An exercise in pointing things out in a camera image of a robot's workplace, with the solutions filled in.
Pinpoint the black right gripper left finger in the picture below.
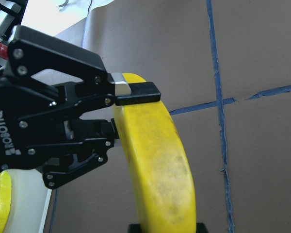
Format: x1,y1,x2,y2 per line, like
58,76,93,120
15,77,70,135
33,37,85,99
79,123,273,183
128,223,142,233

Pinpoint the white bear tray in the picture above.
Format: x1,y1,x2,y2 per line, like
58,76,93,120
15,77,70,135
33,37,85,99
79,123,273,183
4,169,51,233

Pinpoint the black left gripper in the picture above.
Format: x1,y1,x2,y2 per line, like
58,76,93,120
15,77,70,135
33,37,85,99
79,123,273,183
0,25,161,189

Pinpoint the yellow banana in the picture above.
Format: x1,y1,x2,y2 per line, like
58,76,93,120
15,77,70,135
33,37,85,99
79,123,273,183
112,72,197,233
0,171,12,233

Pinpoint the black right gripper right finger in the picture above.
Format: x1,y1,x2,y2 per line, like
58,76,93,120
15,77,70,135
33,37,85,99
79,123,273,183
196,223,208,233

